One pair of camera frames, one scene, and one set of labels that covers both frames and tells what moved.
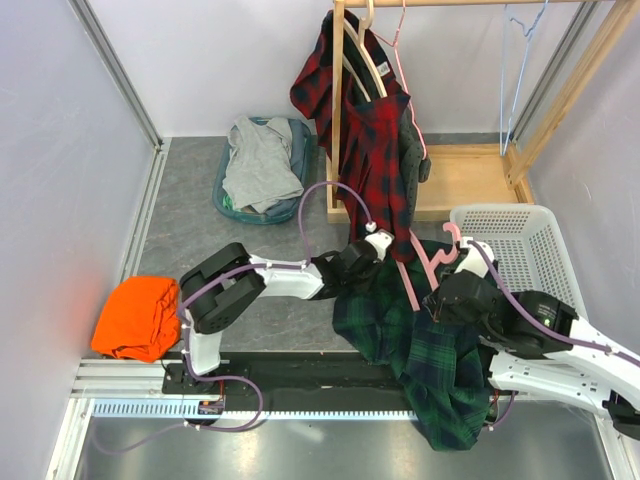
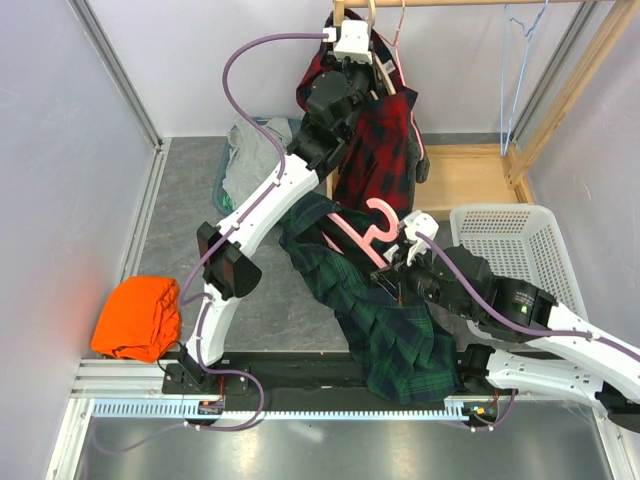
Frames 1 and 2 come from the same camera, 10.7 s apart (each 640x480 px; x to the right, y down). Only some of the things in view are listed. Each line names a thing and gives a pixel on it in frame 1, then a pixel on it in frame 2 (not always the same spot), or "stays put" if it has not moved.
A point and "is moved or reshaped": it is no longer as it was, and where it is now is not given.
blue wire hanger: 528,36 stays put
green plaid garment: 440,369 is moved or reshaped
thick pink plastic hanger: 430,262 is moved or reshaped
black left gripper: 373,270 to 368,70
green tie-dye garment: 227,203 stays put
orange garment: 140,320 stays put
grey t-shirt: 259,172 stays put
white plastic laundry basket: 527,244 stays put
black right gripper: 439,311 to 397,276
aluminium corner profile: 89,18 stays put
